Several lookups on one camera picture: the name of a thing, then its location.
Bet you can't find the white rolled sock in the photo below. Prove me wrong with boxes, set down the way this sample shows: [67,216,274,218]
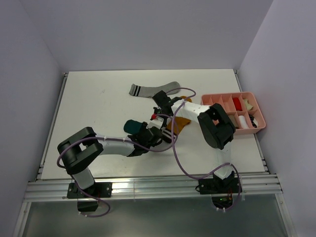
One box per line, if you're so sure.
[238,116,249,129]

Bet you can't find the pink divided organizer tray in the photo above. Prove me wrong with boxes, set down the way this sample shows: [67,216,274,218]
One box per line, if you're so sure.
[201,92,266,135]

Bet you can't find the grey striped sock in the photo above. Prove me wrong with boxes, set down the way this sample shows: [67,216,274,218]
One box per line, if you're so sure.
[129,81,181,98]

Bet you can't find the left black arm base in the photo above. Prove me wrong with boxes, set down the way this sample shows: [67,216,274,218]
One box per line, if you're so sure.
[66,182,113,213]

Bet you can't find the mustard yellow striped sock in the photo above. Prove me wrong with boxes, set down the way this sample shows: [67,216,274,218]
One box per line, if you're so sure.
[160,95,194,144]

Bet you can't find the brown rolled sock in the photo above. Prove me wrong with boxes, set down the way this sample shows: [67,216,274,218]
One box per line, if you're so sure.
[228,115,239,129]

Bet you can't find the red rolled sock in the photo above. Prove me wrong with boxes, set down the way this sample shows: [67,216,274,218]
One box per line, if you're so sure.
[232,97,242,111]

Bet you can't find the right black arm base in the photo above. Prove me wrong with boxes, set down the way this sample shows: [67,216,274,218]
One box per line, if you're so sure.
[195,174,242,213]

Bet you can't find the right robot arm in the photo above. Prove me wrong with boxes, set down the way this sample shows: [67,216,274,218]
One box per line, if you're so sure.
[153,91,237,193]

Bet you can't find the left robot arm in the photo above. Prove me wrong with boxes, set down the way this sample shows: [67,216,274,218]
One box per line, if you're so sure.
[57,122,162,197]

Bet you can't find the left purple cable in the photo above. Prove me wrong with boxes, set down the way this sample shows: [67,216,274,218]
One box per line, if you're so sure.
[56,113,176,218]

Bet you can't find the dark green reindeer sock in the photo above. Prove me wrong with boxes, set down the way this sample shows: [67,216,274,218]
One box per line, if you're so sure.
[123,119,143,135]

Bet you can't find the black white striped sock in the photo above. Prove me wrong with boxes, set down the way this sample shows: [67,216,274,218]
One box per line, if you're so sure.
[249,115,258,128]

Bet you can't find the beige rolled sock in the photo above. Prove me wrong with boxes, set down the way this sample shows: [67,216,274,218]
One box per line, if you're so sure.
[243,99,254,111]

